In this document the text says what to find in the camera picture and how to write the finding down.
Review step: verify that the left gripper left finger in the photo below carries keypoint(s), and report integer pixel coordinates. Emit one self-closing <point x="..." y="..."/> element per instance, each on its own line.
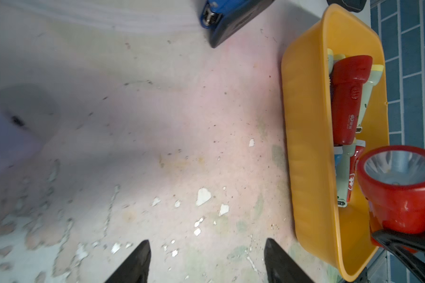
<point x="135" y="268"/>

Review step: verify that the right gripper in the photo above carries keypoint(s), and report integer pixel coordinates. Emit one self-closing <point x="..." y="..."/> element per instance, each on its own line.
<point x="407" y="248"/>

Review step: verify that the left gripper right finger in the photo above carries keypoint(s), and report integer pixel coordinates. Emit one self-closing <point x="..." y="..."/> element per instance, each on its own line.
<point x="280" y="267"/>

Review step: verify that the small red flashlight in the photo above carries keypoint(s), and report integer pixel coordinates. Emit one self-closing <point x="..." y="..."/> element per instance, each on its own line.
<point x="392" y="180"/>

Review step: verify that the blue white flashlight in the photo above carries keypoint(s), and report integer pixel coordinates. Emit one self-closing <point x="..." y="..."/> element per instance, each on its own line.
<point x="338" y="152"/>

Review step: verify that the green flashlight yellow button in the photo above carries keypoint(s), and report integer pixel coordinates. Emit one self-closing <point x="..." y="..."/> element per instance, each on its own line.
<point x="333" y="59"/>

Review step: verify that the red flashlight white rim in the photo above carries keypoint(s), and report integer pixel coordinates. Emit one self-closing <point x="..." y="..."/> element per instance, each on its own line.
<point x="357" y="149"/>

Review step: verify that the yellow plastic tray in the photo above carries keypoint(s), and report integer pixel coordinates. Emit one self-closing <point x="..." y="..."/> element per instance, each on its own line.
<point x="338" y="236"/>

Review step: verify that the purple flashlight left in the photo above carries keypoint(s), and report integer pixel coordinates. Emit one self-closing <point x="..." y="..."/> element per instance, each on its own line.
<point x="29" y="118"/>

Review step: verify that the black calculator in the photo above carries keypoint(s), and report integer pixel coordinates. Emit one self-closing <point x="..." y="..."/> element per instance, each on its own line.
<point x="350" y="5"/>

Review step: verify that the blue black stapler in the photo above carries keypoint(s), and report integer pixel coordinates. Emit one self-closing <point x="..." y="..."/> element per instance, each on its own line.
<point x="224" y="18"/>

